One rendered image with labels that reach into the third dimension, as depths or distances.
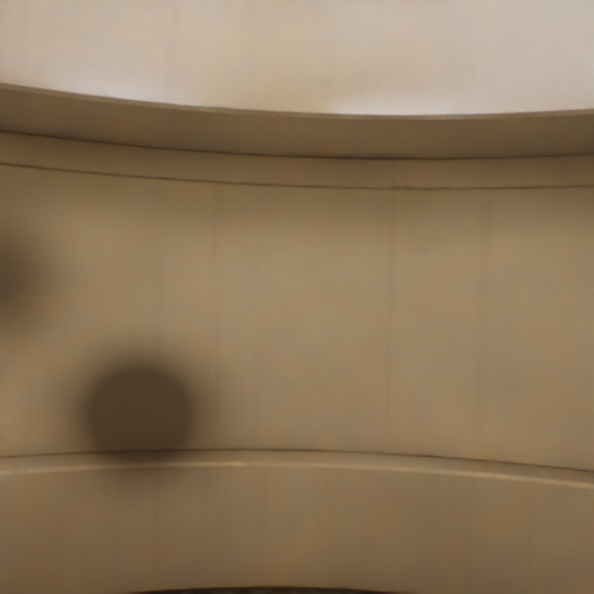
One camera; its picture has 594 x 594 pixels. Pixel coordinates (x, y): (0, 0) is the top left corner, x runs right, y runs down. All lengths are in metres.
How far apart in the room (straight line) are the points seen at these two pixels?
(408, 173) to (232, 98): 0.19
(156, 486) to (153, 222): 0.24
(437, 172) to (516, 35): 0.13
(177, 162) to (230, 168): 0.05
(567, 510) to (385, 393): 0.18
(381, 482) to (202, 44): 0.40
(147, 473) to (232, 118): 0.31
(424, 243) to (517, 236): 0.09
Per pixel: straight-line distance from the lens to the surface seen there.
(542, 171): 0.50
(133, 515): 0.47
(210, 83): 0.39
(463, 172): 0.49
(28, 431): 0.49
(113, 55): 0.41
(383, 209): 0.47
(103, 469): 0.45
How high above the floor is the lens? 0.26
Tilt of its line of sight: 1 degrees up
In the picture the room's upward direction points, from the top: 2 degrees clockwise
